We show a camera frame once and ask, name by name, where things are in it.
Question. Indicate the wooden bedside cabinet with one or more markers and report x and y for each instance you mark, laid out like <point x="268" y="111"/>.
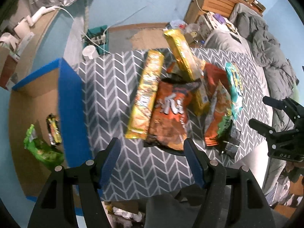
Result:
<point x="218" y="2"/>

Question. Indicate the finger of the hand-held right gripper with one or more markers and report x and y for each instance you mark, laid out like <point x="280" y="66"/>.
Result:
<point x="273" y="101"/>
<point x="261" y="126"/>

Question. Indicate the wooden counter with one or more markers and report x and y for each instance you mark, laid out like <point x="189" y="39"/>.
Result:
<point x="40" y="42"/>

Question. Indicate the person's grey trousers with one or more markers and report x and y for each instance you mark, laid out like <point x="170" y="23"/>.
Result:
<point x="171" y="211"/>

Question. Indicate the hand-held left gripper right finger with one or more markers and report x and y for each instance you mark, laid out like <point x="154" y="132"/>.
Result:
<point x="194" y="165"/>

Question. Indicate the purple pouch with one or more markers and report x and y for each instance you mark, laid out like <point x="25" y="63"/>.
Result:
<point x="220" y="19"/>

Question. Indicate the teal snack bag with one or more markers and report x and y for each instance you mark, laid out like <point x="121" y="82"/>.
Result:
<point x="234" y="85"/>

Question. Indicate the blue cardboard box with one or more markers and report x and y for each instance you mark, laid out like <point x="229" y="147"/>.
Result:
<point x="71" y="104"/>

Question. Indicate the gold snack packet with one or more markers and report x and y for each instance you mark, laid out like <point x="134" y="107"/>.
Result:
<point x="182" y="52"/>

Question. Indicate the white hair dryer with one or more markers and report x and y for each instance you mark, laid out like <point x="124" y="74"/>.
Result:
<point x="41" y="14"/>

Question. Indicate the grey chevron table cover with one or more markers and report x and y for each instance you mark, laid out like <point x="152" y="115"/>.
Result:
<point x="114" y="95"/>

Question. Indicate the clear plastic bag pile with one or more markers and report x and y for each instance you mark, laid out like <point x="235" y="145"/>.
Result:
<point x="178" y="24"/>

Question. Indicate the white flat carton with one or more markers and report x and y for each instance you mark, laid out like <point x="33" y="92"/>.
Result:
<point x="22" y="45"/>

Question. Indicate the crumpled white paper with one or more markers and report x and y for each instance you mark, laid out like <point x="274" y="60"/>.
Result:
<point x="125" y="212"/>

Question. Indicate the black yellow snack packet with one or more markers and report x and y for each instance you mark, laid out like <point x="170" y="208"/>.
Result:
<point x="53" y="129"/>

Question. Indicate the red snack bag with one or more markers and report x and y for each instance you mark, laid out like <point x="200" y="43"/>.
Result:
<point x="213" y="76"/>

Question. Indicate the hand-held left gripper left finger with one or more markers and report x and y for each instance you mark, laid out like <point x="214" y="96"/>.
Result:
<point x="110" y="163"/>

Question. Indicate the pale cloth panel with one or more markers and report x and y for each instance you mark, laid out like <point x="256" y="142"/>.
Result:
<point x="74" y="40"/>

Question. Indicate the cardboard floor sheet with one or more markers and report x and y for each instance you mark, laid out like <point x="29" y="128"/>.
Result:
<point x="149" y="36"/>

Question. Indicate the brown cardboard box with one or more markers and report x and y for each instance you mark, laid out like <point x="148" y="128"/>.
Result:
<point x="7" y="66"/>

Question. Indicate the short yellow snack packet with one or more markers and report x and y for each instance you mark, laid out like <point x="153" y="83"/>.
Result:
<point x="200" y="99"/>

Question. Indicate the long yellow snack packet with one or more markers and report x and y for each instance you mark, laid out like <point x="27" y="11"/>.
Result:
<point x="144" y="92"/>

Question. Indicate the person's right hand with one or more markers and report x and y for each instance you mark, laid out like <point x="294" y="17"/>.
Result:
<point x="295" y="171"/>

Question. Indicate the orange black snack bag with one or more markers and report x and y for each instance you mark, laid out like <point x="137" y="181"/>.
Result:
<point x="171" y="109"/>

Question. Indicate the white power strip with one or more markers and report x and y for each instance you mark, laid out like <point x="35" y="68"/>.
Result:
<point x="98" y="39"/>

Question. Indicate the orange green snack bag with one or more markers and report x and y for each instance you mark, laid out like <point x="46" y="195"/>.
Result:
<point x="220" y="114"/>

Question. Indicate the teal plastic basket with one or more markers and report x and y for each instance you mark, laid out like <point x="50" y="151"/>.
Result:
<point x="95" y="32"/>

